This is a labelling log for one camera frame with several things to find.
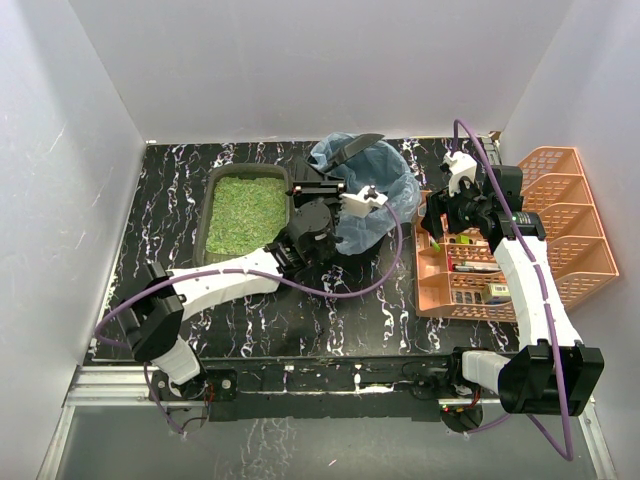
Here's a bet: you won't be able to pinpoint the blue plastic bag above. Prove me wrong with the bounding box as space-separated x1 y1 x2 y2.
309 132 421 256

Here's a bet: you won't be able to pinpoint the black litter scoop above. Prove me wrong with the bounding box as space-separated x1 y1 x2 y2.
320 133 384 173

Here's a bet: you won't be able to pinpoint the dark green litter box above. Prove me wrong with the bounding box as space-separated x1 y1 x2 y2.
192 163 293 266

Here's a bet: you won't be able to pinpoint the orange file rack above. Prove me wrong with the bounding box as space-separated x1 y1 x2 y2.
519 146 619 310

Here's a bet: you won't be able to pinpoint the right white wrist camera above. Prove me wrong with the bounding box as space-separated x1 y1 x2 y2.
443 151 477 197

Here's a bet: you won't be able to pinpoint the purple cable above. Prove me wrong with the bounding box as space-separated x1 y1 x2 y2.
93 202 405 436
449 118 576 461

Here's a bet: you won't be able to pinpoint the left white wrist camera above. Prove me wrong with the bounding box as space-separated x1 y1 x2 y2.
340 185 388 218

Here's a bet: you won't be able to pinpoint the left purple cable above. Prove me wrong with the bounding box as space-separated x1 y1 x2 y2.
93 202 405 436

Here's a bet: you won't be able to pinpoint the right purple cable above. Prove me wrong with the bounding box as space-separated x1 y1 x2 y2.
449 118 576 461

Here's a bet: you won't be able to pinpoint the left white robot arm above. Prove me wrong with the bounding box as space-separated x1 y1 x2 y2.
109 163 347 397

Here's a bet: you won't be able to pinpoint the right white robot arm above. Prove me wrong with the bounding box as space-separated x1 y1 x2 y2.
421 164 604 416

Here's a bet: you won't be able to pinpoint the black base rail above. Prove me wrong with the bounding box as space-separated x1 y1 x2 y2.
147 355 499 432

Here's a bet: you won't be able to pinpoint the green litter pellets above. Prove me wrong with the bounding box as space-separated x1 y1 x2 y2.
205 177 289 256

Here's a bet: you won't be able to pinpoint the orange desk organizer tray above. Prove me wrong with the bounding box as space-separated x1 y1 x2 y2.
412 199 516 323

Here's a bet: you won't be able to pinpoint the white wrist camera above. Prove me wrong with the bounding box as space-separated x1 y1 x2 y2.
443 151 477 197
340 185 388 218

